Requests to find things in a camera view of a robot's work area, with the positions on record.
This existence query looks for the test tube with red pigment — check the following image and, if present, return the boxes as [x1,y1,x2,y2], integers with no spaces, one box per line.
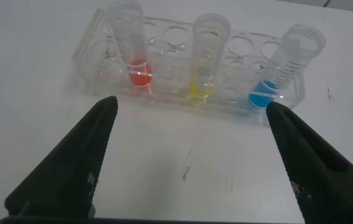
[105,0,154,88]

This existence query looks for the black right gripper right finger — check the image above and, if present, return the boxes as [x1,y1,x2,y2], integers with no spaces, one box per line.
[265,101,353,224]

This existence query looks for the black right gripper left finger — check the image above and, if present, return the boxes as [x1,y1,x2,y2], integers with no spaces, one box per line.
[4,95,119,218]

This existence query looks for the clear acrylic test tube rack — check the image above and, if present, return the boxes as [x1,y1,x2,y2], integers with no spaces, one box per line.
[71,7,306,126]

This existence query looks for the test tube with yellow pigment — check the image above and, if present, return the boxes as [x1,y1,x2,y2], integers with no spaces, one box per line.
[188,12,232,99]

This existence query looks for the test tube with blue pigment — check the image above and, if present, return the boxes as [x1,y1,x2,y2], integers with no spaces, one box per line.
[247,24,327,110]

